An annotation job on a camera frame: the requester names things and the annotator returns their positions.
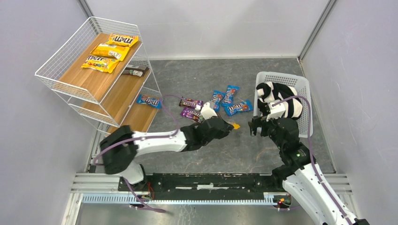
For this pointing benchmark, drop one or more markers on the white plastic basket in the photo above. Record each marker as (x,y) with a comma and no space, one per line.
(302,86)

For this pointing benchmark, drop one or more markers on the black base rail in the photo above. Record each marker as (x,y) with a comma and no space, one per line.
(162,189)

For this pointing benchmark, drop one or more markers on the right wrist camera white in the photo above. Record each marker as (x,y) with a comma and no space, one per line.
(275,110)

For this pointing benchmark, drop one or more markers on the blue M&M bag right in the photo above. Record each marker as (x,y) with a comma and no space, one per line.
(244,106)

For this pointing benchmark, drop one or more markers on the yellow M&M bag bottom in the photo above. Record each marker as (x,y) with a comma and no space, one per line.
(111,51)

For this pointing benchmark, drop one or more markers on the black white striped cloth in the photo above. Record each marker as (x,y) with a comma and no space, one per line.
(272,91)

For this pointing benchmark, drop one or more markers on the brown M&M bag on shelf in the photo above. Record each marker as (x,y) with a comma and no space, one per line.
(138,71)

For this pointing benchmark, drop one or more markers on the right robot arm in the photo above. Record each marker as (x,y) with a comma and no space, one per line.
(301,176)

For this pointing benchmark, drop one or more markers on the white wire shelf rack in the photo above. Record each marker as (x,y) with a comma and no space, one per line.
(105,100)

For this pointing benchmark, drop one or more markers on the blue M&M bag left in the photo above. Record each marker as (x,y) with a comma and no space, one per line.
(216,99)

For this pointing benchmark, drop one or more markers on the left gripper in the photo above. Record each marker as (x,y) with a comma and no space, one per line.
(224,128)

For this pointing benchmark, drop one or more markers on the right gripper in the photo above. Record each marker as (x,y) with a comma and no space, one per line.
(257,126)

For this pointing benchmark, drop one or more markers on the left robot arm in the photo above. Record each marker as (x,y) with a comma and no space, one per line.
(118,150)

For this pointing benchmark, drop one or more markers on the blue M&M bag upper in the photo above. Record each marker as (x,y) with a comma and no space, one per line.
(229,95)

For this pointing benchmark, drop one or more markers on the blue M&M bag on shelf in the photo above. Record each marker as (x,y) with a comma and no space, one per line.
(150,101)

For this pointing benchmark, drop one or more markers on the purple m&m bag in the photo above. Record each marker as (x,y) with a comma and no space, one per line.
(191,103)
(192,114)

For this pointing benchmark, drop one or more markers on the yellow M&M bag top shelf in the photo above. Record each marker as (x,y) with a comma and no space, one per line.
(122,40)

